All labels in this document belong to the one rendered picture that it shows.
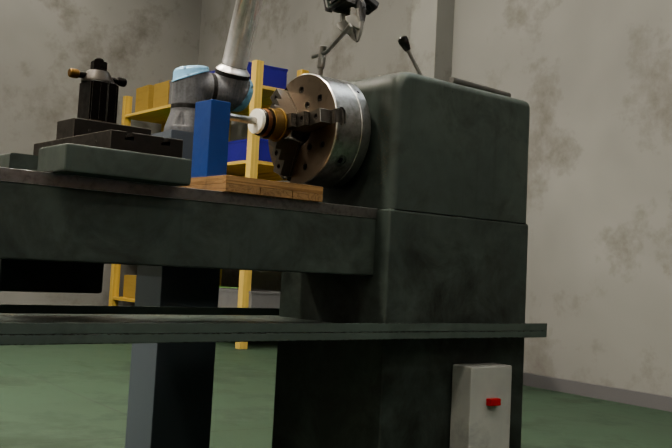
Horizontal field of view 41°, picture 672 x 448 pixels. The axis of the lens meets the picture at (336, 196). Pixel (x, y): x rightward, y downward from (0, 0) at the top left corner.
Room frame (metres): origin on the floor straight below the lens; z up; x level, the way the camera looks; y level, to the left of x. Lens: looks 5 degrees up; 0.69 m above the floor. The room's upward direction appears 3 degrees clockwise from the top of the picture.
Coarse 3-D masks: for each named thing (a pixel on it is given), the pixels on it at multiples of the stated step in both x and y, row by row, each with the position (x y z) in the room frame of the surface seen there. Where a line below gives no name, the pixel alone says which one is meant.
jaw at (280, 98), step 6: (276, 90) 2.56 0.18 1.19; (282, 90) 2.57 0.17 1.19; (276, 96) 2.56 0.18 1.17; (282, 96) 2.55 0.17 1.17; (288, 96) 2.57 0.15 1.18; (276, 102) 2.52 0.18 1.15; (282, 102) 2.53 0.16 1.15; (288, 102) 2.55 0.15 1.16; (282, 108) 2.51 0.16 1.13; (288, 108) 2.53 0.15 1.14; (294, 108) 2.54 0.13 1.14
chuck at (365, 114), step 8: (352, 88) 2.51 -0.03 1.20; (360, 96) 2.50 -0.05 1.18; (360, 104) 2.48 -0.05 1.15; (368, 112) 2.49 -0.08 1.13; (368, 120) 2.48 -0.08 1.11; (368, 128) 2.48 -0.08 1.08; (368, 136) 2.48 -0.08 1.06; (360, 144) 2.47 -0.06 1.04; (368, 144) 2.49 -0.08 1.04; (360, 152) 2.48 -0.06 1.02; (360, 160) 2.50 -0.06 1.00; (352, 168) 2.51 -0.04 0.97; (344, 176) 2.52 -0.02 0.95; (352, 176) 2.53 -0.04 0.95; (336, 184) 2.55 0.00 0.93
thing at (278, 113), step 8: (264, 112) 2.42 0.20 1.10; (272, 112) 2.44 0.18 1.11; (280, 112) 2.45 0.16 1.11; (272, 120) 2.42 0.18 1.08; (280, 120) 2.43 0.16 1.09; (264, 128) 2.42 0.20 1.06; (272, 128) 2.43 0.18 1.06; (280, 128) 2.44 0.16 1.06; (264, 136) 2.45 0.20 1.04; (272, 136) 2.45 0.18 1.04; (280, 136) 2.46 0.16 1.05
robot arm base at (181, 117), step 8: (176, 104) 2.89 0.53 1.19; (184, 104) 2.88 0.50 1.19; (192, 104) 2.89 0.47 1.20; (176, 112) 2.89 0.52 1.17; (184, 112) 2.88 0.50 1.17; (192, 112) 2.89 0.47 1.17; (168, 120) 2.90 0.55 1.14; (176, 120) 2.88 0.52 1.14; (184, 120) 2.87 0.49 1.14; (192, 120) 2.88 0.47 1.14; (168, 128) 2.89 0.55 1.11; (176, 128) 2.87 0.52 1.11; (184, 128) 2.87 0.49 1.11; (192, 128) 2.87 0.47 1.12
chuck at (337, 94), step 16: (304, 80) 2.53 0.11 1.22; (320, 80) 2.47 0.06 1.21; (336, 80) 2.51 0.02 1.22; (304, 96) 2.52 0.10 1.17; (320, 96) 2.47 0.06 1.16; (336, 96) 2.43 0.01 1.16; (352, 96) 2.48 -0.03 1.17; (352, 112) 2.45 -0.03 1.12; (320, 128) 2.46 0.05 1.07; (336, 128) 2.41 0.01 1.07; (352, 128) 2.45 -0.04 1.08; (304, 144) 2.51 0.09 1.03; (320, 144) 2.46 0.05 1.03; (336, 144) 2.42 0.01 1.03; (352, 144) 2.46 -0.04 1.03; (272, 160) 2.63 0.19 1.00; (304, 160) 2.51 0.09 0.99; (320, 160) 2.46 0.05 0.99; (352, 160) 2.48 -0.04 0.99; (304, 176) 2.51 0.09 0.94; (320, 176) 2.48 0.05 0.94; (336, 176) 2.51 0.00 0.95
